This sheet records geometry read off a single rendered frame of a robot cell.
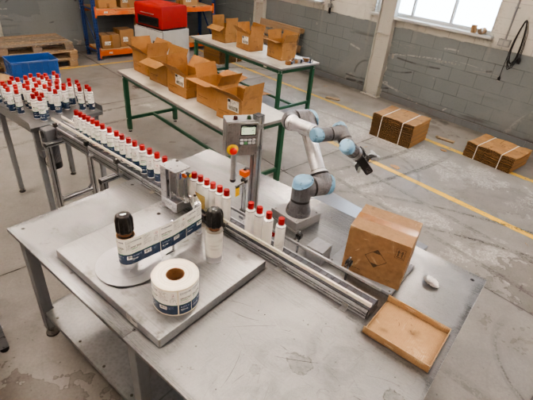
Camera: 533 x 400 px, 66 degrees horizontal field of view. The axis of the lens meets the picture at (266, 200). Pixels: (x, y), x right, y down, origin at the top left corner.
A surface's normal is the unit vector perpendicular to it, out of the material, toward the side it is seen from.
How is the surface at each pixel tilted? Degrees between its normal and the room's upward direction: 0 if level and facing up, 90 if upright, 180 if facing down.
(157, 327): 0
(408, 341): 0
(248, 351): 0
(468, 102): 90
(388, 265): 90
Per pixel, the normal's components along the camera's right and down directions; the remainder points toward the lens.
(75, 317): 0.08, -0.84
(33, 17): 0.67, 0.44
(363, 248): -0.49, 0.43
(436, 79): -0.74, 0.31
